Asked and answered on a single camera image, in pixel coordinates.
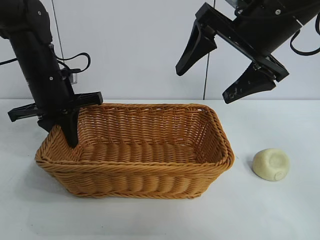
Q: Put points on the pale round egg yolk pastry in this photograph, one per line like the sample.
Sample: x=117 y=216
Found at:
x=271 y=163

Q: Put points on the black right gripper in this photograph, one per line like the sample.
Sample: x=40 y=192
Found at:
x=265 y=32

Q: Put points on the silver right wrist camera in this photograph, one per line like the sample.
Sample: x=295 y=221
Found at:
x=232 y=2

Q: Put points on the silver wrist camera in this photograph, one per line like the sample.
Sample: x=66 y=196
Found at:
x=73 y=78
x=232 y=2

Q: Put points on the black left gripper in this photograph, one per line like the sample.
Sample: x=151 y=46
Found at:
x=52 y=92

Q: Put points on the tan woven wicker basket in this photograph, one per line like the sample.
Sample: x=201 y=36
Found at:
x=137 y=180

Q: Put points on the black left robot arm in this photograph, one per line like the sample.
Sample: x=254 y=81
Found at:
x=25 y=27

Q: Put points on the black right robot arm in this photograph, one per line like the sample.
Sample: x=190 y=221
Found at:
x=308 y=7

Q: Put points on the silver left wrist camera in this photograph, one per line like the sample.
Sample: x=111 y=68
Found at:
x=73 y=78

